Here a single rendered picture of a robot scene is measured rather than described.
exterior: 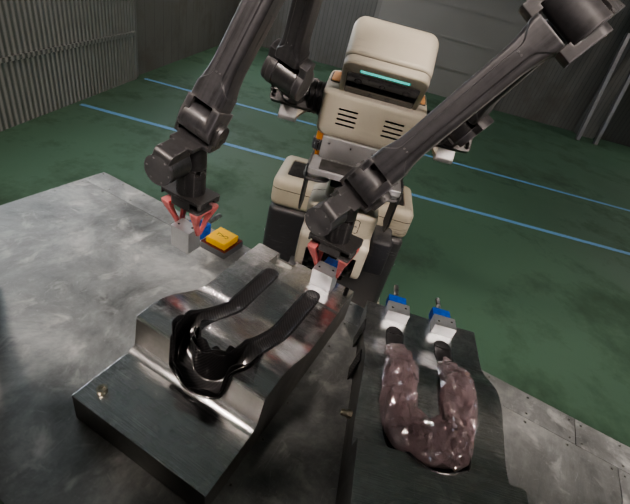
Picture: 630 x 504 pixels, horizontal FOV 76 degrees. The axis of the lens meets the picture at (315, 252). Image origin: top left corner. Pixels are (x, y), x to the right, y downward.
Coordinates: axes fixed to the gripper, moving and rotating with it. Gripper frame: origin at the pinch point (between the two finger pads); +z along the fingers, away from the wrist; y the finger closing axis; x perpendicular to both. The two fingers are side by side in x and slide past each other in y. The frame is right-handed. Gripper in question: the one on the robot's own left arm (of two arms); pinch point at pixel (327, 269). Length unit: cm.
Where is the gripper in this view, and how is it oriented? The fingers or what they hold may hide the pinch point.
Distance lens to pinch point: 89.9
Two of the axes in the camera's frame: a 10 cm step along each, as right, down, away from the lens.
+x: 4.7, -4.7, 7.5
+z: -1.8, 7.7, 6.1
